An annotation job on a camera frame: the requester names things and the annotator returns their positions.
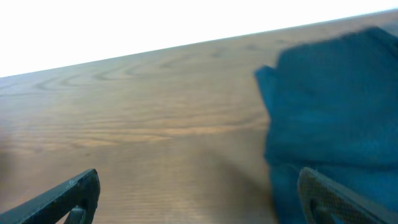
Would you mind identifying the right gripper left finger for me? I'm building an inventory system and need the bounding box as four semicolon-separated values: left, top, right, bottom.
1;169;100;224

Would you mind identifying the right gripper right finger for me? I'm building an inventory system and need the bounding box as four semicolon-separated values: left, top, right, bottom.
298;167;397;224

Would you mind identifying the navy blue shirt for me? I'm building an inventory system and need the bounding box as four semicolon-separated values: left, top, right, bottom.
255;27;397;223

